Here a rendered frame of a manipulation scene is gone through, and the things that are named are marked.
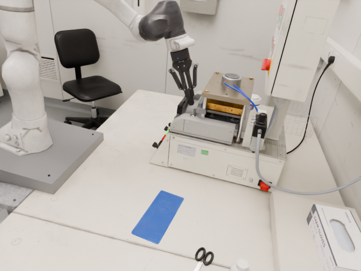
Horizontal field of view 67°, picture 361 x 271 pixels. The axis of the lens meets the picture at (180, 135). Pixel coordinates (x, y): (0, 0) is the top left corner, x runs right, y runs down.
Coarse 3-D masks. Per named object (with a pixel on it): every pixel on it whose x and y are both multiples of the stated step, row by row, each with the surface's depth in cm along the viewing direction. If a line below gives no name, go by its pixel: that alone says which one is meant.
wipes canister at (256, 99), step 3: (252, 96) 160; (255, 96) 160; (258, 96) 160; (252, 99) 158; (255, 99) 159; (258, 99) 159; (255, 102) 159; (258, 102) 159; (252, 105) 160; (258, 105) 161; (249, 108) 162; (252, 108) 161; (249, 111) 162
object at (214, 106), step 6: (210, 102) 107; (216, 102) 107; (222, 102) 108; (228, 102) 108; (210, 108) 107; (216, 108) 107; (222, 108) 106; (228, 108) 105; (234, 108) 105; (240, 108) 105; (222, 114) 107; (228, 114) 106; (234, 114) 106; (240, 114) 105
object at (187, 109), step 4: (196, 100) 130; (188, 104) 125; (196, 104) 116; (184, 108) 121; (188, 108) 121; (192, 108) 122; (196, 108) 113; (184, 112) 117; (188, 112) 118; (192, 112) 118; (248, 112) 123; (176, 116) 114; (200, 116) 116; (248, 116) 120; (244, 120) 116; (244, 124) 113; (244, 128) 110; (236, 132) 108; (244, 132) 107
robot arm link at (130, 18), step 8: (96, 0) 92; (104, 0) 92; (112, 0) 97; (120, 0) 102; (112, 8) 101; (120, 8) 103; (128, 8) 105; (120, 16) 104; (128, 16) 106; (136, 16) 107; (128, 24) 107; (136, 24) 105; (136, 32) 106; (144, 40) 107
